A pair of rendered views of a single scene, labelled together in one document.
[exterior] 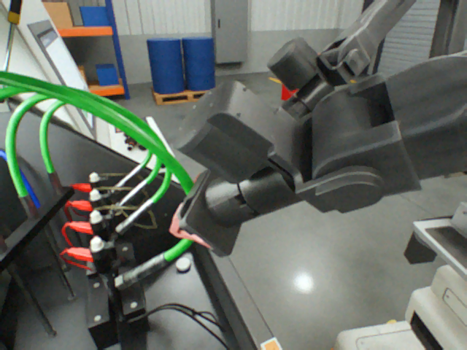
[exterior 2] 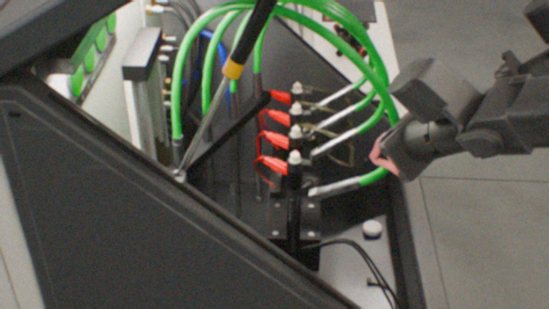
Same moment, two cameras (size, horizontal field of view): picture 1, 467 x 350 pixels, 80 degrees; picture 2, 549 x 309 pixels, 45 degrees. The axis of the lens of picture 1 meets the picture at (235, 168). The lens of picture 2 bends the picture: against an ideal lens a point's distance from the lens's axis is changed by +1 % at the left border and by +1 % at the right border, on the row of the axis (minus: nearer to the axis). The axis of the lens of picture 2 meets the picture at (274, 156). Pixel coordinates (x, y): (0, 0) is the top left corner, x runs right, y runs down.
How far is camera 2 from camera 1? 0.59 m
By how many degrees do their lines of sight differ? 23
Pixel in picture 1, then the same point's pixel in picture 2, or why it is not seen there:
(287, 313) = not seen: outside the picture
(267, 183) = (445, 129)
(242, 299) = (430, 274)
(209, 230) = (400, 157)
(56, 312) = not seen: hidden behind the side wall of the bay
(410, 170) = (518, 139)
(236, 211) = (422, 147)
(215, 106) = (417, 73)
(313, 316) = not seen: outside the picture
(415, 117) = (517, 108)
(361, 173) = (487, 132)
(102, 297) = (281, 217)
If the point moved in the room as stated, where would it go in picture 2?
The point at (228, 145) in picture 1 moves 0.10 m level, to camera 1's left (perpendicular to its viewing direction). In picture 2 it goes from (420, 98) to (340, 78)
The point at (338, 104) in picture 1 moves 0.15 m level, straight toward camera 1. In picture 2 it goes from (498, 88) to (412, 139)
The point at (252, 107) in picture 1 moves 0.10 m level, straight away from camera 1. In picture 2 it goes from (440, 78) to (468, 44)
